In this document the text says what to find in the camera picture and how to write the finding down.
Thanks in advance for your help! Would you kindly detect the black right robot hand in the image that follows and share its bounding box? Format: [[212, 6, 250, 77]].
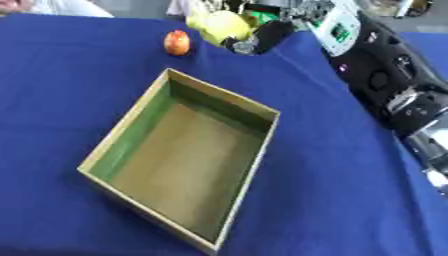
[[222, 19, 298, 56]]

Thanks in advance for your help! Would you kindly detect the yellow toy fruit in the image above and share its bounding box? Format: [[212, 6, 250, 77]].
[[183, 9, 259, 47]]

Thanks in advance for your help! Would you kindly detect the red and yellow toy apple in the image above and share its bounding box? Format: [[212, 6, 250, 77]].
[[162, 29, 193, 57]]

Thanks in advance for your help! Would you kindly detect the tan cardboard box green inside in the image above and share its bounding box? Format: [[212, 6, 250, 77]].
[[75, 67, 282, 256]]

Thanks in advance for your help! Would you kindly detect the person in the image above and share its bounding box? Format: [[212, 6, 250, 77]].
[[0, 0, 116, 18]]

